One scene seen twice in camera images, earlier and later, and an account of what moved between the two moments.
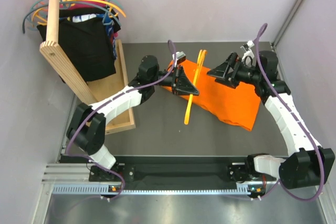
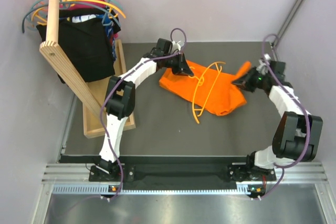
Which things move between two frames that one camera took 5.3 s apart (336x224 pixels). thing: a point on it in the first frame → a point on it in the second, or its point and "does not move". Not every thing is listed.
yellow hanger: [202, 54] → [200, 82]
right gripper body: [242, 73] → [257, 80]
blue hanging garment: [110, 25] does not move
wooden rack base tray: [103, 89] does not move
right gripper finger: [221, 70] → [245, 81]
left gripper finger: [183, 85] → [184, 70]
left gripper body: [170, 81] → [174, 62]
